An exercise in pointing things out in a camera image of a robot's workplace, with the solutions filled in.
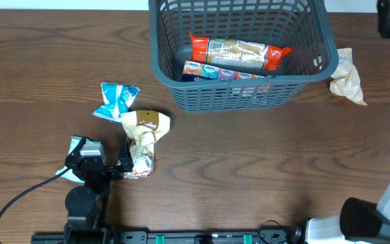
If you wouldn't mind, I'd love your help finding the beige brown snack bag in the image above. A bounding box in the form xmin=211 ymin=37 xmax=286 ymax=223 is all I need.
xmin=121 ymin=110 xmax=171 ymax=179

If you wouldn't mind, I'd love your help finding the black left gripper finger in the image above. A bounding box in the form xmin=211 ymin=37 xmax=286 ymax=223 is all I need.
xmin=66 ymin=136 xmax=87 ymax=159
xmin=116 ymin=136 xmax=133 ymax=172

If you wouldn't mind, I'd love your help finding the Kleenex tissue multipack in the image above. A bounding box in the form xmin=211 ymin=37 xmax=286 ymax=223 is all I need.
xmin=180 ymin=60 xmax=271 ymax=102

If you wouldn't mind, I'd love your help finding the San Remo spaghetti packet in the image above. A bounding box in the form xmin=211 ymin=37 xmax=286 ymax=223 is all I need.
xmin=190 ymin=33 xmax=292 ymax=71

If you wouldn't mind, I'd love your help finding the beige paper bag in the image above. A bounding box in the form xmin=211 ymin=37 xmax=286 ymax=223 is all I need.
xmin=329 ymin=47 xmax=368 ymax=106

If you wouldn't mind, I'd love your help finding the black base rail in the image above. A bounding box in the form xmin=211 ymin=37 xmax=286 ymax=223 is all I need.
xmin=30 ymin=228 xmax=290 ymax=244

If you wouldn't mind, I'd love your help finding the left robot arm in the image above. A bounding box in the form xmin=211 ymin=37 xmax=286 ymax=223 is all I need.
xmin=63 ymin=137 xmax=133 ymax=244

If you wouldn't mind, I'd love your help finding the teal white snack bag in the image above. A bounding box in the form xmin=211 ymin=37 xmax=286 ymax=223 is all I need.
xmin=55 ymin=136 xmax=96 ymax=184

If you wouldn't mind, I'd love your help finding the blue white snack bag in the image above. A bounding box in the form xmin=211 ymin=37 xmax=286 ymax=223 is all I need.
xmin=92 ymin=82 xmax=140 ymax=123

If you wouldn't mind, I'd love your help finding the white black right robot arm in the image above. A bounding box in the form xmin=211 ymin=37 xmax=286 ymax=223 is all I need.
xmin=288 ymin=0 xmax=390 ymax=244

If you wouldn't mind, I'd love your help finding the grey plastic basket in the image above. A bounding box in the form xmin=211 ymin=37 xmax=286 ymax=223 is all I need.
xmin=148 ymin=0 xmax=339 ymax=113

